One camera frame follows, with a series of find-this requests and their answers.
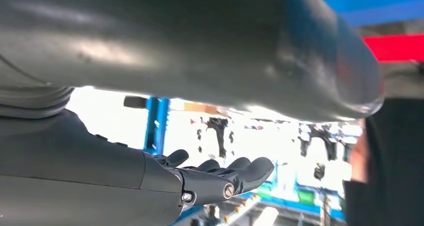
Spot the ceiling light strip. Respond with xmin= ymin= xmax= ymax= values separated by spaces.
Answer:
xmin=253 ymin=206 xmax=280 ymax=226

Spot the blue steel shelf rack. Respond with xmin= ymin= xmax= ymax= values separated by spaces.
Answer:
xmin=143 ymin=0 xmax=424 ymax=156

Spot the black hard case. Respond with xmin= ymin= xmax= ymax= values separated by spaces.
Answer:
xmin=123 ymin=96 xmax=149 ymax=109

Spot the person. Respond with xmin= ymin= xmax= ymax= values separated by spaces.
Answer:
xmin=342 ymin=98 xmax=424 ymax=226

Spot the red barrier tape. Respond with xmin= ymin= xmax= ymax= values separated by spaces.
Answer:
xmin=361 ymin=34 xmax=424 ymax=64

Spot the green plastic crate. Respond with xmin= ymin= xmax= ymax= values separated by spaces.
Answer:
xmin=297 ymin=189 xmax=316 ymax=206
xmin=257 ymin=184 xmax=273 ymax=198

